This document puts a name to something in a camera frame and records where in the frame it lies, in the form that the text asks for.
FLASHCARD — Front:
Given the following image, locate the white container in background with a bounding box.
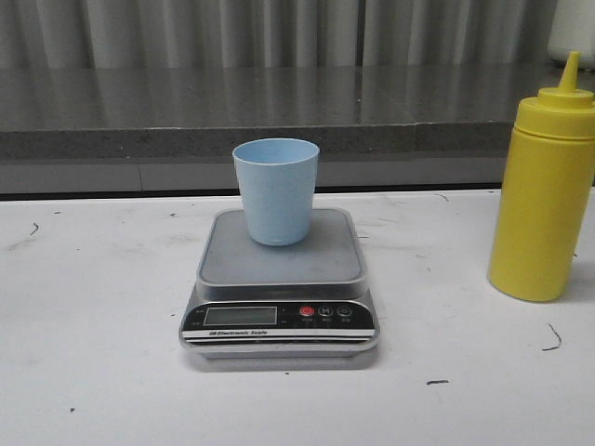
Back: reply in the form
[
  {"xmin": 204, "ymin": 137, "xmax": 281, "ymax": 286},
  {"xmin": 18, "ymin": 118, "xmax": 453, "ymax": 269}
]
[{"xmin": 547, "ymin": 0, "xmax": 594, "ymax": 72}]

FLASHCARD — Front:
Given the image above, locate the light blue plastic cup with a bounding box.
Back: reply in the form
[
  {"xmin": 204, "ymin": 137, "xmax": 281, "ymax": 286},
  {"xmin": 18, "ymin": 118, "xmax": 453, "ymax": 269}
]
[{"xmin": 232, "ymin": 138, "xmax": 320, "ymax": 246}]

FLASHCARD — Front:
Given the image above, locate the yellow squeeze bottle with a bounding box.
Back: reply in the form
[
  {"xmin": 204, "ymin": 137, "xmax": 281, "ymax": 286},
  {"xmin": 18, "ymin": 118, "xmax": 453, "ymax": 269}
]
[{"xmin": 488, "ymin": 51, "xmax": 594, "ymax": 302}]

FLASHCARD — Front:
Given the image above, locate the grey stone counter ledge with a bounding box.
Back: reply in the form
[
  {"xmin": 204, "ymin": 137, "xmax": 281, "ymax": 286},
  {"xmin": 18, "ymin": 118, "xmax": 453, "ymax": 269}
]
[{"xmin": 1, "ymin": 63, "xmax": 562, "ymax": 195}]

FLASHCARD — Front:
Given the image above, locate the silver electronic kitchen scale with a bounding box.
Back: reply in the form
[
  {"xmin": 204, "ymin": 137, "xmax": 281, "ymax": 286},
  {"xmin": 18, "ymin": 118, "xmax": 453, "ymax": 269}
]
[{"xmin": 178, "ymin": 208, "xmax": 380, "ymax": 371}]

